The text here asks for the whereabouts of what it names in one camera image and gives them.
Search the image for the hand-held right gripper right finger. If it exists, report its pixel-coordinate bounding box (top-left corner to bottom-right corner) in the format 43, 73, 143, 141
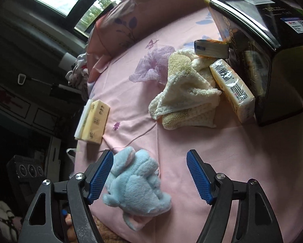
186, 150, 285, 243

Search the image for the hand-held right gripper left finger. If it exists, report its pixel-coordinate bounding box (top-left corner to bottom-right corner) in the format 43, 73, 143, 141
18, 149, 114, 243

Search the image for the light blue fluffy towel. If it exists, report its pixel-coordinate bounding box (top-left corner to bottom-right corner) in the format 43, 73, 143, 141
102, 147, 172, 231

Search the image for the cream fluffy towel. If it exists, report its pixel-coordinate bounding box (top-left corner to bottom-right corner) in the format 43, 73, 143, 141
148, 49, 222, 131

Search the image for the cream tissue pack with barcode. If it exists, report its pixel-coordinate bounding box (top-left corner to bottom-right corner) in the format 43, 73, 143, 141
209, 59, 256, 124

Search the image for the yellow tissue pack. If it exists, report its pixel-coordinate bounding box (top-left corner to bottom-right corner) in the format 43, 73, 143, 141
81, 100, 111, 145

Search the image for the white tissue pack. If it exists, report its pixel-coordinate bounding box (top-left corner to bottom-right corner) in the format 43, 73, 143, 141
74, 100, 94, 140

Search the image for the black device with round dials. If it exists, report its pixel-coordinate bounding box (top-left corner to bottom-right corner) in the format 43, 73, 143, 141
7, 154, 48, 208

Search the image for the white patterned rag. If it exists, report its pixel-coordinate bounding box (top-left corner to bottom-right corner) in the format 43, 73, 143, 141
65, 53, 89, 100

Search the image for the black white patterned cloth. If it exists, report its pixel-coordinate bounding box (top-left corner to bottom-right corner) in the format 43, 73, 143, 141
0, 200, 18, 243

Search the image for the white pipe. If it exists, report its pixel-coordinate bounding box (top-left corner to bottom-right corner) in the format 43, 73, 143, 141
60, 53, 77, 69

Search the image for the purple mesh cloth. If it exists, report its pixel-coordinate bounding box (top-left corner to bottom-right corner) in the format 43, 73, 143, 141
129, 45, 176, 84

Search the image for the orange blue tissue pack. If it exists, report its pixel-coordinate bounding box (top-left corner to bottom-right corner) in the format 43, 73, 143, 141
194, 40, 229, 59

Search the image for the pink floral pillow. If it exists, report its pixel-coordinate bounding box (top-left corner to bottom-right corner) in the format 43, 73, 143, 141
87, 0, 213, 86

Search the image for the black gold box lid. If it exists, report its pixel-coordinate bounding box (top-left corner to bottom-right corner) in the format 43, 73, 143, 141
204, 0, 303, 127

